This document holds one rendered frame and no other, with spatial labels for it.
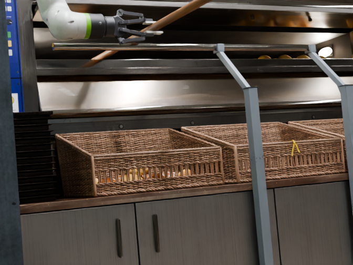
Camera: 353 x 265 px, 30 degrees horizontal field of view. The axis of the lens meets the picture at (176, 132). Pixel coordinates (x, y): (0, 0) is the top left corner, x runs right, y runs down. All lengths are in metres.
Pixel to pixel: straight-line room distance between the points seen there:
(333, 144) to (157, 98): 0.82
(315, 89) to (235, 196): 1.13
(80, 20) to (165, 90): 0.84
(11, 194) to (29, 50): 1.23
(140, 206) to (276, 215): 0.59
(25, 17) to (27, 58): 0.18
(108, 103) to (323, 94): 1.20
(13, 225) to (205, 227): 0.95
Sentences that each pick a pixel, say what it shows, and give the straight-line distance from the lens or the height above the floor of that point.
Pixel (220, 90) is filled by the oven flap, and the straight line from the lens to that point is 3.23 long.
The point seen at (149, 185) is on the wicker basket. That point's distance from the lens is 2.51.
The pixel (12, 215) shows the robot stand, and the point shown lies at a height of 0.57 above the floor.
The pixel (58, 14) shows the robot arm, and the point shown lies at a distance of 2.38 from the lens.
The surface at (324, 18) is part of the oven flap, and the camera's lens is 3.56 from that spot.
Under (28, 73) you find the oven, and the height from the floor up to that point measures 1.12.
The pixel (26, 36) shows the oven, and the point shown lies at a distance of 2.93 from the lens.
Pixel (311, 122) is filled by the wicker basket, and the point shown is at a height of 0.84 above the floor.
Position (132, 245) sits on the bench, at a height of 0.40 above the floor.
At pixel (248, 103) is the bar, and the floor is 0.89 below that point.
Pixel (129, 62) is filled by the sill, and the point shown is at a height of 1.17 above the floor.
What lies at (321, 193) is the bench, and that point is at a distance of 2.82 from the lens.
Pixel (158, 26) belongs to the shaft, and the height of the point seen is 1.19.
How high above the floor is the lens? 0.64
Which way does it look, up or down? 4 degrees up
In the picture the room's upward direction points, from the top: 5 degrees counter-clockwise
